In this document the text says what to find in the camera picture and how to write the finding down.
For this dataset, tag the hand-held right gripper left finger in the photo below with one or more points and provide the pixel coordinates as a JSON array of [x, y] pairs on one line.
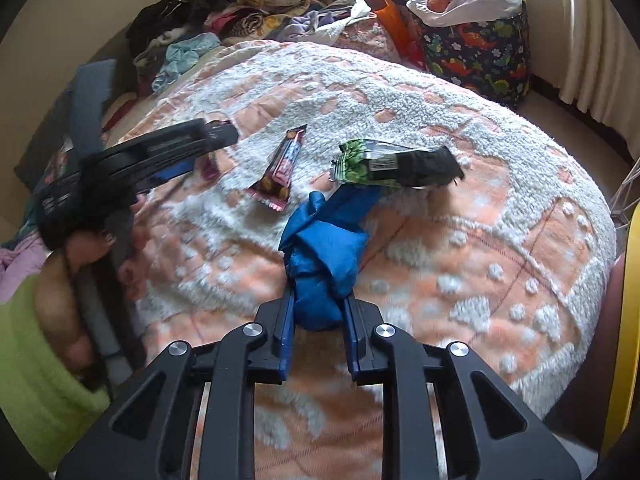
[[287, 342]]

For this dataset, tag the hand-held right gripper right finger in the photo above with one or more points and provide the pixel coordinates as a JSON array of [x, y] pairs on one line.
[[353, 345]]

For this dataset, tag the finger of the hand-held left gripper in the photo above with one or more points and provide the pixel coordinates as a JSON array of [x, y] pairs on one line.
[[175, 137], [167, 172]]

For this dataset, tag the blue plastic bag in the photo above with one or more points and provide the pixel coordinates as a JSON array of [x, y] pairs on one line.
[[325, 250]]

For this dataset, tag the yellow trash bin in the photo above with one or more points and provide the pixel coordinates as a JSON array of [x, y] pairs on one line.
[[625, 340]]

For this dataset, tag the person's left forearm green sleeve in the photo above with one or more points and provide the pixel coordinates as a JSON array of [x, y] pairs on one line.
[[35, 390]]

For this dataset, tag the person's left hand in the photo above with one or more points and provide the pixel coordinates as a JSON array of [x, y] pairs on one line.
[[60, 310]]

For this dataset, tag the light blue cloth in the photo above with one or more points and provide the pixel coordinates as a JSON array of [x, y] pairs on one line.
[[187, 57]]

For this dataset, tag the pink cloth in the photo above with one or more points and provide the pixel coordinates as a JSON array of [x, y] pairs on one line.
[[17, 270]]

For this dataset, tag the pink candy bar wrapper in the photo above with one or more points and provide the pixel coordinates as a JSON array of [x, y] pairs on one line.
[[282, 170]]

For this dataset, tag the peach and white blanket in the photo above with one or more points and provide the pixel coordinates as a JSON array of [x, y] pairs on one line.
[[450, 280]]

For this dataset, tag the pile of clothes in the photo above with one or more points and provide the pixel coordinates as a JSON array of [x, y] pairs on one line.
[[250, 5]]

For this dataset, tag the black and green packet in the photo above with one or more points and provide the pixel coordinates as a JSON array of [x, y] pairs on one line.
[[400, 162]]

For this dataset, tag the floral cushion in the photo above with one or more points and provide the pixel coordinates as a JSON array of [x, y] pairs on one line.
[[367, 37]]

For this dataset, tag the orange bag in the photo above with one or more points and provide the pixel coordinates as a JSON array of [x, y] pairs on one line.
[[395, 25]]

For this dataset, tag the dinosaur print basket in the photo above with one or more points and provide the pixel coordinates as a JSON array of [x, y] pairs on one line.
[[480, 60]]

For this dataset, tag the cream curtain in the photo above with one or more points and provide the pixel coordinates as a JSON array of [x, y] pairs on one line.
[[595, 35]]

